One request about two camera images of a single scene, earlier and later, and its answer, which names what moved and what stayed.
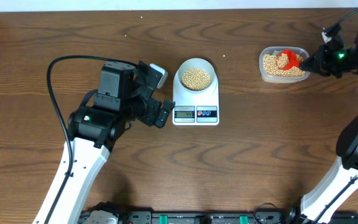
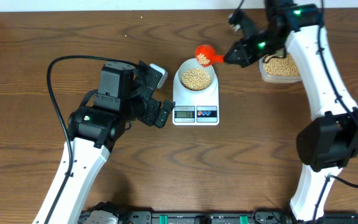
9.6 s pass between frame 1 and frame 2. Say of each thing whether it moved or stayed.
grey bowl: stayed
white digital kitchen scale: stayed
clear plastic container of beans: stayed
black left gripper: stayed
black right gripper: moved
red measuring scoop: moved
